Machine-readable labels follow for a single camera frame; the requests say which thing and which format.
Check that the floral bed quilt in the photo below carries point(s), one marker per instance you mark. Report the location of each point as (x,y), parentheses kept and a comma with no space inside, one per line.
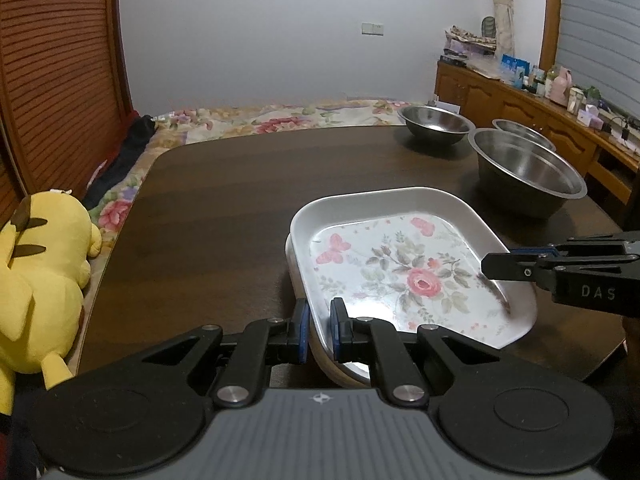
(195,125)

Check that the white wall switch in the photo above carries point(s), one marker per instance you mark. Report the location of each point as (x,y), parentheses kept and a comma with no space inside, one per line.
(372,29)

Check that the grey window blind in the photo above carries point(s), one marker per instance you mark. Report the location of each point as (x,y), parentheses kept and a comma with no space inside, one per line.
(599,44)

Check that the blue picture card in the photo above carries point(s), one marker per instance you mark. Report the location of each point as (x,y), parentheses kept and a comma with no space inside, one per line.
(513,70)

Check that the large steel bowl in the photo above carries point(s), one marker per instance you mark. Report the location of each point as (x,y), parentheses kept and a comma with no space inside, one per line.
(524,175)

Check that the pink thermos jug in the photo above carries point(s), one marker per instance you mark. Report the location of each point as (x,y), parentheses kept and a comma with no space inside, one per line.
(560,83)

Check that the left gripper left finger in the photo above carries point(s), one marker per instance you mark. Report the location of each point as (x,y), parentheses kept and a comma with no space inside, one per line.
(246,359)

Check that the yellow pikachu plush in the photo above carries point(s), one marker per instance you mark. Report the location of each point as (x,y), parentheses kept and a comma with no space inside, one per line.
(46,248)

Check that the wooden louvre wardrobe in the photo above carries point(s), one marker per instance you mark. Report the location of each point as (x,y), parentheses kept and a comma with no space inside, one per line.
(65,100)

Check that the floral white tray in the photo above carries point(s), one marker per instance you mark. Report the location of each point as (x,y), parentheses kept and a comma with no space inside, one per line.
(338,373)
(409,256)

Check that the wooden sideboard cabinet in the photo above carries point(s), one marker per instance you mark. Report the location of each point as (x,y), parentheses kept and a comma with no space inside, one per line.
(595,154)

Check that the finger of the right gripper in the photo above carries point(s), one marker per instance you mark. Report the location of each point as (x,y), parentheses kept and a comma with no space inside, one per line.
(519,267)
(532,249)

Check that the pink tissue box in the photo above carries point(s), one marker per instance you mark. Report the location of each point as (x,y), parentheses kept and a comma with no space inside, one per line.
(589,117)

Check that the white paper bag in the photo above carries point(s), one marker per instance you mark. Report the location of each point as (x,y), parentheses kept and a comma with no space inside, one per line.
(452,108)

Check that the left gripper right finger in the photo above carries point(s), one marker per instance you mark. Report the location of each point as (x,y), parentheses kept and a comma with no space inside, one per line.
(378,344)

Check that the dark clothes on bed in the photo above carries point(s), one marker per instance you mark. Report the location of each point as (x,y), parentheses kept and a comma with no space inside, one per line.
(137,138)

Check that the beige patterned curtain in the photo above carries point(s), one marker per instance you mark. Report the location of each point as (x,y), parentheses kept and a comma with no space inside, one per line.
(504,19)

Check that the stack of folded fabrics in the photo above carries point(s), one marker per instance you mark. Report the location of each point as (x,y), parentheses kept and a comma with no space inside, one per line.
(462,46)

